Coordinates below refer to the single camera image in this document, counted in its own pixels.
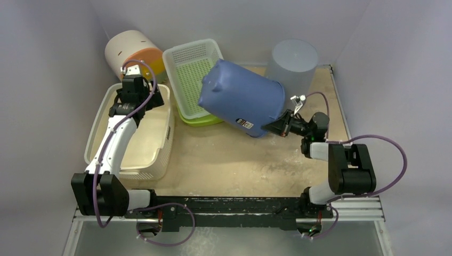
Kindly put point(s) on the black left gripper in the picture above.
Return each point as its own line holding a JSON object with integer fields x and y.
{"x": 155, "y": 101}

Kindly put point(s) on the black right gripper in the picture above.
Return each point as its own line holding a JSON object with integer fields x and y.
{"x": 282, "y": 122}

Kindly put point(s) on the blue plastic bucket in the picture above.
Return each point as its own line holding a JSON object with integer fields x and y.
{"x": 241, "y": 98}

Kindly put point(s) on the white perforated basket tray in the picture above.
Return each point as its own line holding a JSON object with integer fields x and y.
{"x": 186, "y": 65}

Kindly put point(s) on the grey plastic bucket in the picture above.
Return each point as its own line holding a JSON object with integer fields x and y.
{"x": 293, "y": 63}

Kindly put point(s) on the green plastic tray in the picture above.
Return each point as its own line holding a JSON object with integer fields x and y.
{"x": 200, "y": 122}

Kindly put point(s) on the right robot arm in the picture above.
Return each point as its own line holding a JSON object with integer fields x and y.
{"x": 350, "y": 169}

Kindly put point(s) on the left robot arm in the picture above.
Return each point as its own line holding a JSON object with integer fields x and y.
{"x": 98, "y": 190}

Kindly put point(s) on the white orange yellow cylinder container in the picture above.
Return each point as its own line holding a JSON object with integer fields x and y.
{"x": 133, "y": 44}

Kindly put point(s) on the cream perforated laundry basket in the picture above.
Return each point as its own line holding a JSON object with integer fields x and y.
{"x": 148, "y": 152}

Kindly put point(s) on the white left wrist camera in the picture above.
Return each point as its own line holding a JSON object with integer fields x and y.
{"x": 134, "y": 70}

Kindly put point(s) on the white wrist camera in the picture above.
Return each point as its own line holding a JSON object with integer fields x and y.
{"x": 298, "y": 102}
{"x": 134, "y": 70}

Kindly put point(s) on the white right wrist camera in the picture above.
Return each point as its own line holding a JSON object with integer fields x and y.
{"x": 298, "y": 102}

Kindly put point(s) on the aluminium frame rail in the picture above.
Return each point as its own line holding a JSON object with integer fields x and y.
{"x": 366, "y": 211}

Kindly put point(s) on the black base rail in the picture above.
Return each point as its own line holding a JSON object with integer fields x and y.
{"x": 285, "y": 213}

